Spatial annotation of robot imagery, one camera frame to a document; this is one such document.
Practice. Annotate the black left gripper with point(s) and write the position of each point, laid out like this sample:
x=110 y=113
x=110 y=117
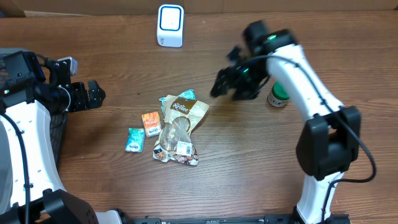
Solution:
x=83 y=102

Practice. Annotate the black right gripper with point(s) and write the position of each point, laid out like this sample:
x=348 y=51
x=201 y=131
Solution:
x=227 y=81

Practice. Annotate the teal snack packet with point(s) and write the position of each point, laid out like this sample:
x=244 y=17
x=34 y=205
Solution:
x=188 y=94

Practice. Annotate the green lid jar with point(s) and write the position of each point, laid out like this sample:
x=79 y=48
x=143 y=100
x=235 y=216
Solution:
x=278 y=97

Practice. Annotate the orange tissue pack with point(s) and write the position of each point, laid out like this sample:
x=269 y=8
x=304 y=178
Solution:
x=152 y=125

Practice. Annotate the teal tissue pack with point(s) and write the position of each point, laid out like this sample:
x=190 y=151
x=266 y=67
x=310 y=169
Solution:
x=135 y=140

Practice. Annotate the beige Pantree snack bag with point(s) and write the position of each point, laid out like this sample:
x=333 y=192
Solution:
x=181 y=117

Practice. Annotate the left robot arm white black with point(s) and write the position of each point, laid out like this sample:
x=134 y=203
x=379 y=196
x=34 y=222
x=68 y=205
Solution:
x=36 y=95

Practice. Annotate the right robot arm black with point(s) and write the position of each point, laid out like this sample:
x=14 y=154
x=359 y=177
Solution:
x=328 y=143

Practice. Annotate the white barcode scanner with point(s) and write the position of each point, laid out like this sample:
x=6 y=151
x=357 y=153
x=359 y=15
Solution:
x=170 y=25

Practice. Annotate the grey plastic mesh basket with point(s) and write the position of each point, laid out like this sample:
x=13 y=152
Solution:
x=57 y=124

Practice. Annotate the cardboard backdrop panel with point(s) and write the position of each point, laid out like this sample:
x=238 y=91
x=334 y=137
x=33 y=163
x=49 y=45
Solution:
x=19 y=8

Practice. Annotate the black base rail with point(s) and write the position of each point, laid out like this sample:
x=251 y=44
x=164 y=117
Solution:
x=267 y=219

